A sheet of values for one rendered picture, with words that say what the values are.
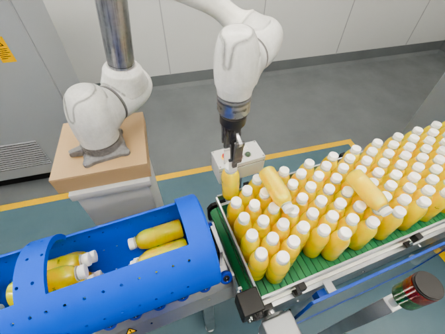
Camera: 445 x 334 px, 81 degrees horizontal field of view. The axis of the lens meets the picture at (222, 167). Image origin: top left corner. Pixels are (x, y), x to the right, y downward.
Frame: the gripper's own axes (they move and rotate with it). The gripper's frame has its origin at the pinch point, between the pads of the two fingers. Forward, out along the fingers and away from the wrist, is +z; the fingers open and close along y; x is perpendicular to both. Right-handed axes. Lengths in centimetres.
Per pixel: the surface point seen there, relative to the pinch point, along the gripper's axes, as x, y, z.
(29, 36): -73, -130, 2
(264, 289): 0.7, 33.7, 32.3
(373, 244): 49, 34, 32
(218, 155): 1.1, -14.3, 12.4
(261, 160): 16.9, -7.5, 13.9
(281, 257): 5.4, 30.6, 14.5
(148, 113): -17, -198, 123
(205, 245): -16.7, 24.5, 1.2
